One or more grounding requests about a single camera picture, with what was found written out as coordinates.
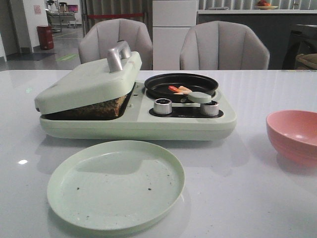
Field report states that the orange toy shrimp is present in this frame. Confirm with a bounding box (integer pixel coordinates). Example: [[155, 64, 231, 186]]
[[168, 85, 192, 95]]

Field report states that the bread slice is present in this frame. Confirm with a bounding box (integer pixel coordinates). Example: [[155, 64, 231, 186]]
[[56, 94, 127, 118]]

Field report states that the green breakfast maker lid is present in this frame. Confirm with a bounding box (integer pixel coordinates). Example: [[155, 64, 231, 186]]
[[35, 51, 142, 115]]

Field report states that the pink plastic bowl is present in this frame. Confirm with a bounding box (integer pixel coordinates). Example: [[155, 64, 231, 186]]
[[266, 110, 317, 167]]

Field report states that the green breakfast maker base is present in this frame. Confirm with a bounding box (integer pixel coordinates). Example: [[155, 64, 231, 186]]
[[40, 82, 237, 141]]

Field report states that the left silver control knob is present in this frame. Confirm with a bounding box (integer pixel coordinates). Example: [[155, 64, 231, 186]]
[[153, 98, 172, 115]]

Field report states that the silver control knob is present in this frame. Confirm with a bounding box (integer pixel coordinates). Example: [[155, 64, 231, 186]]
[[153, 98, 172, 115], [200, 101, 219, 117]]

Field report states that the black round frying pan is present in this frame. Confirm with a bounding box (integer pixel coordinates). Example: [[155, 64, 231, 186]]
[[144, 73, 218, 103]]

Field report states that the right silver control knob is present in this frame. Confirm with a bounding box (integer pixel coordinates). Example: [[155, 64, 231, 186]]
[[200, 101, 219, 117]]

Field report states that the light green round plate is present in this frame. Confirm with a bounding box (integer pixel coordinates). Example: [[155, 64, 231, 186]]
[[47, 140, 185, 234]]

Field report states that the right grey armchair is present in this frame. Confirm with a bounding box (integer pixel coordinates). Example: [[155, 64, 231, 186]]
[[179, 21, 270, 70]]

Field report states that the grey armchair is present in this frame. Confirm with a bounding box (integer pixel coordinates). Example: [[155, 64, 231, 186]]
[[179, 21, 270, 70], [79, 18, 153, 70]]

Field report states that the left grey armchair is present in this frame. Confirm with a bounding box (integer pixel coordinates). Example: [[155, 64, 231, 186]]
[[79, 18, 153, 70]]

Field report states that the white refrigerator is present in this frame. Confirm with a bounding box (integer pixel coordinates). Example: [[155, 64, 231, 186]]
[[153, 0, 198, 70]]

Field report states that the white kitchen counter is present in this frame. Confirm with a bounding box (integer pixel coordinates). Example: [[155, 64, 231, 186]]
[[198, 9, 317, 15]]

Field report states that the red trash bin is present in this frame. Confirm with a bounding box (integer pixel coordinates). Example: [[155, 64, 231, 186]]
[[37, 26, 54, 50]]

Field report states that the fruit plate on counter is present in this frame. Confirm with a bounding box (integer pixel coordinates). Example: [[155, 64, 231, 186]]
[[255, 0, 278, 10]]

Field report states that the dark appliance at right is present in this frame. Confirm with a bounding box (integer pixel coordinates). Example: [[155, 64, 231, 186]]
[[282, 24, 317, 69]]

